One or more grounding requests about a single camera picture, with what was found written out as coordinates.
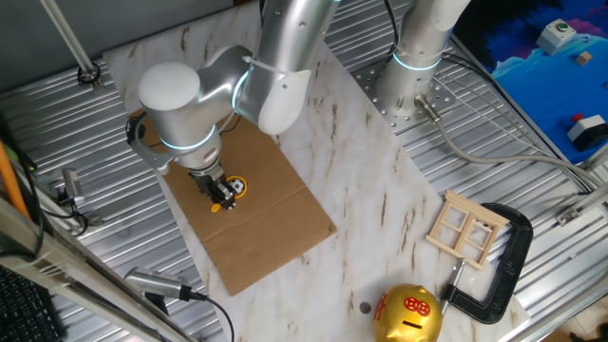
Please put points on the black keyboard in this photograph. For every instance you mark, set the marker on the black keyboard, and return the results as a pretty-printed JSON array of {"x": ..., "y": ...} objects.
[{"x": 24, "y": 309}]

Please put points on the wooden window frame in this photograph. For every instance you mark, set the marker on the wooden window frame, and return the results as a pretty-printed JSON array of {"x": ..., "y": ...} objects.
[{"x": 480, "y": 210}]

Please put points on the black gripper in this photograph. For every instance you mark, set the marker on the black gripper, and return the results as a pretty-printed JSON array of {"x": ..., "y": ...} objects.
[{"x": 208, "y": 179}]

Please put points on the grey metal rod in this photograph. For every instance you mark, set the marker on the grey metal rod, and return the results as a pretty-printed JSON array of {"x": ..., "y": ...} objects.
[{"x": 69, "y": 35}]

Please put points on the aluminium frame beam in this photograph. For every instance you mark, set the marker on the aluminium frame beam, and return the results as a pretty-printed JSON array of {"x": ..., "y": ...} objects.
[{"x": 71, "y": 271}]

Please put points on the black C-clamp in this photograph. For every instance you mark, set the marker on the black C-clamp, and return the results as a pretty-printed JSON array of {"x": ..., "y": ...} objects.
[{"x": 518, "y": 247}]

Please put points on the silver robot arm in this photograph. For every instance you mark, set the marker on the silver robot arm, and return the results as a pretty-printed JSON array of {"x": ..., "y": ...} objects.
[{"x": 285, "y": 38}]

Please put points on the blue patterned mat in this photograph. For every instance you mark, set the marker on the blue patterned mat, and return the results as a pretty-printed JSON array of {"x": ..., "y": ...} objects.
[{"x": 537, "y": 90}]

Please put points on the brown cardboard sheet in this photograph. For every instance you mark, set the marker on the brown cardboard sheet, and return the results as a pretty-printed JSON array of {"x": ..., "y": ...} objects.
[{"x": 266, "y": 218}]

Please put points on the orange pole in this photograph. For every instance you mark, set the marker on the orange pole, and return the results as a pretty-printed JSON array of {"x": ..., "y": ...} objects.
[{"x": 10, "y": 180}]

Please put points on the silver ribbed camera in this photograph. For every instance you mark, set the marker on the silver ribbed camera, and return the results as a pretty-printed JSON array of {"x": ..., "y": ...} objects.
[
  {"x": 72, "y": 185},
  {"x": 154, "y": 281}
]

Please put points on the gold piggy bank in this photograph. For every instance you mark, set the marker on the gold piggy bank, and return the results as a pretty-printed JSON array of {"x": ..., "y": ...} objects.
[{"x": 404, "y": 316}]

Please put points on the small soccer ball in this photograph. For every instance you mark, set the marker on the small soccer ball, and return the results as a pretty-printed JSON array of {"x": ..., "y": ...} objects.
[{"x": 236, "y": 184}]

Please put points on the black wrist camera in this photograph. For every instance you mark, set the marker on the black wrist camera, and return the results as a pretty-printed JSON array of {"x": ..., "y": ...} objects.
[{"x": 135, "y": 129}]

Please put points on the black white box red button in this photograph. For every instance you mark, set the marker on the black white box red button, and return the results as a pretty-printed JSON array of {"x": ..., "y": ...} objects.
[{"x": 589, "y": 130}]

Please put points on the grey box green button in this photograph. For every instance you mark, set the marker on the grey box green button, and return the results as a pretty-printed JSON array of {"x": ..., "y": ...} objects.
[{"x": 553, "y": 38}]

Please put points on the aluminium profile rail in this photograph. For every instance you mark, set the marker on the aluminium profile rail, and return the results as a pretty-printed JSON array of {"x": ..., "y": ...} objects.
[{"x": 582, "y": 206}]

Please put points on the small wooden cube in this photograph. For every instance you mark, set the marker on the small wooden cube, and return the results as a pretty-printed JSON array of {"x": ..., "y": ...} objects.
[{"x": 583, "y": 58}]

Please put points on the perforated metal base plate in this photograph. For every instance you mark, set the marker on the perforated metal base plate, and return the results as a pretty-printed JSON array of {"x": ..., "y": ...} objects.
[{"x": 380, "y": 109}]

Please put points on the small round coin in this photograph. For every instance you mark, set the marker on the small round coin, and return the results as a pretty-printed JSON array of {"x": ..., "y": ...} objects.
[{"x": 365, "y": 308}]

